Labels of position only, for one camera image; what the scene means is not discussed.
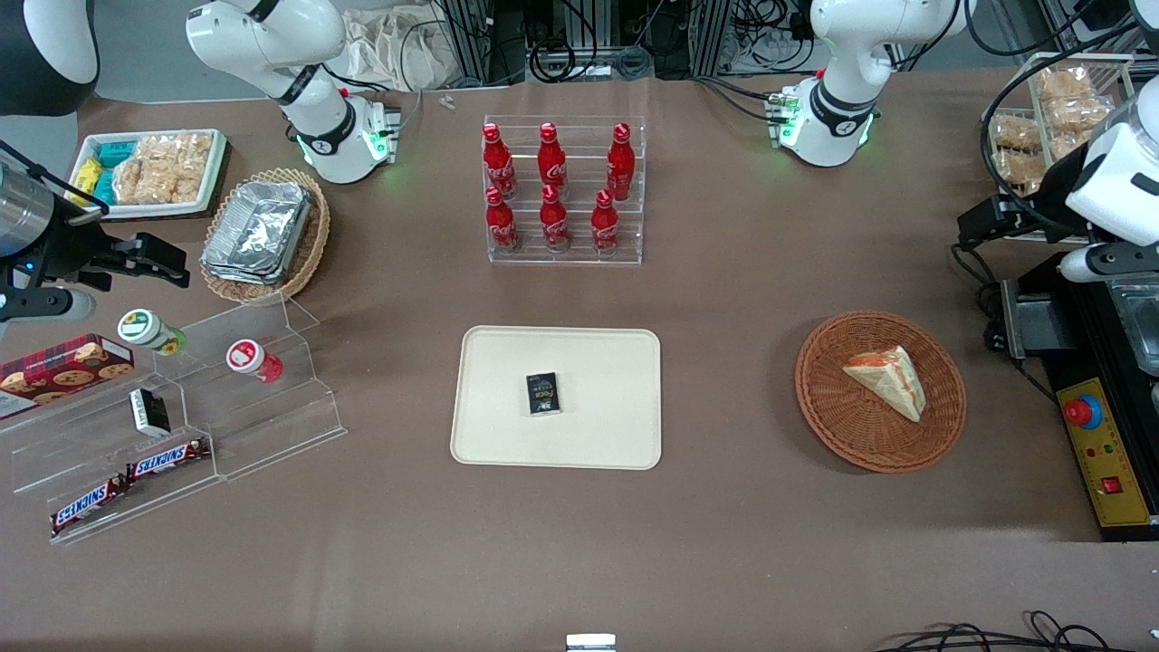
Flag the black floor cables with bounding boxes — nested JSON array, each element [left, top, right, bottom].
[[873, 610, 1159, 652]]

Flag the aluminium frame rack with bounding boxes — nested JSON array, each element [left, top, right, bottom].
[[433, 0, 816, 84]]

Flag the snickers chocolate bar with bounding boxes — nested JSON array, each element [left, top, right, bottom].
[[49, 477, 129, 534], [126, 437, 212, 482]]

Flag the oval wicker basket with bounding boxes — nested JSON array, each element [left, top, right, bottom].
[[199, 167, 332, 306]]

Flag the beige cloth bag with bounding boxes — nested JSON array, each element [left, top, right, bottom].
[[340, 7, 455, 93]]

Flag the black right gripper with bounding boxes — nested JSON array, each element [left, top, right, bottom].
[[16, 210, 192, 292]]

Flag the bagged fried snack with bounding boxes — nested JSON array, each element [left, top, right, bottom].
[[1041, 94, 1116, 139], [1036, 67, 1094, 101], [992, 149, 1048, 193], [989, 114, 1044, 151]]

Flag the clear plastic container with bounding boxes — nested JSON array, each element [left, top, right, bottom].
[[1108, 275, 1159, 378]]

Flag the black and white small box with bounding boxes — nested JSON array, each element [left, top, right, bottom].
[[129, 388, 172, 437]]

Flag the clear acrylic stepped shelf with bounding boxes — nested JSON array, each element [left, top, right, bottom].
[[0, 293, 349, 546]]

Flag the round brown wicker basket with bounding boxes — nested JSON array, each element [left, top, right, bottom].
[[794, 311, 968, 475]]

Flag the clear bag rice crackers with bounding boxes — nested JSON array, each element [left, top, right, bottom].
[[112, 158, 206, 206], [136, 132, 215, 182]]

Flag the red cookie box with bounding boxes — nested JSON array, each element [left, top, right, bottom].
[[0, 334, 136, 420]]

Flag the wire basket of snacks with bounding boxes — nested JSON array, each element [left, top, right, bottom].
[[982, 52, 1138, 244]]

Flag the clear acrylic bottle rack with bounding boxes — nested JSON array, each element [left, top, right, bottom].
[[482, 114, 647, 266]]

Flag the cream plastic tray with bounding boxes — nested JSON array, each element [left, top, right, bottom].
[[450, 325, 663, 471]]

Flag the red lidded cup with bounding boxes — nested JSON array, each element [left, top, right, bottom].
[[225, 339, 284, 384]]

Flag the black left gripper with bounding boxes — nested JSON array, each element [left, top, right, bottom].
[[956, 138, 1092, 252]]

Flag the green lidded cup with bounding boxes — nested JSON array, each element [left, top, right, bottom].
[[117, 308, 189, 357]]

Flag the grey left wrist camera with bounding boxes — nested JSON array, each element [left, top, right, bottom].
[[1058, 241, 1159, 284]]

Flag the white rectangular snack tray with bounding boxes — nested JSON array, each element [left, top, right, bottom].
[[67, 129, 228, 221]]

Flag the red cola bottle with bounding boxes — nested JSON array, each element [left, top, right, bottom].
[[539, 184, 572, 253], [606, 122, 637, 203], [484, 187, 522, 254], [537, 121, 570, 197], [482, 122, 518, 201], [589, 188, 621, 255]]

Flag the stacked aluminium foil containers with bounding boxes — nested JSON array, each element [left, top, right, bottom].
[[200, 180, 313, 287]]

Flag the black cable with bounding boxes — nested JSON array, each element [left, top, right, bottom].
[[950, 243, 1062, 404]]

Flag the black base cables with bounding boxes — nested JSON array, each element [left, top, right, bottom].
[[692, 74, 790, 123]]

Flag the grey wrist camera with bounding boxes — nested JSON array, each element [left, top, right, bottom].
[[0, 287, 97, 324], [1058, 241, 1159, 284]]

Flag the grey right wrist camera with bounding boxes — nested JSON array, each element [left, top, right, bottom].
[[0, 287, 97, 324]]

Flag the black yellow control box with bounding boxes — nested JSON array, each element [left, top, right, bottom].
[[1000, 253, 1159, 542]]

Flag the triangle sandwich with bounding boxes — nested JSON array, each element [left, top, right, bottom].
[[841, 345, 928, 424]]

